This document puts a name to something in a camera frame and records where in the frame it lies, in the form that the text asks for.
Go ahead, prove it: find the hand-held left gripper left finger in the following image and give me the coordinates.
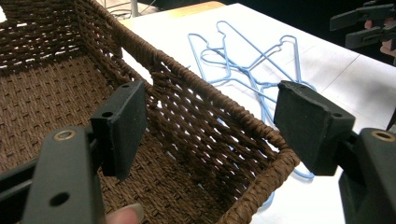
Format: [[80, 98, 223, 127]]
[[21, 80, 148, 224]]

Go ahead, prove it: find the white desk frame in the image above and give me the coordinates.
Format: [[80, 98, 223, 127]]
[[130, 0, 140, 18]]

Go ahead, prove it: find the light blue wire hanger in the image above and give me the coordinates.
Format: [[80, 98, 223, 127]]
[[187, 32, 281, 125], [216, 20, 316, 125], [200, 35, 316, 208]]

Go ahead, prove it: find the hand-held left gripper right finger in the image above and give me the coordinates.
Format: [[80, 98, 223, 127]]
[[274, 79, 396, 224]]

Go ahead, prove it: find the brown woven basket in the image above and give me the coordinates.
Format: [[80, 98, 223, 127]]
[[0, 0, 302, 224]]

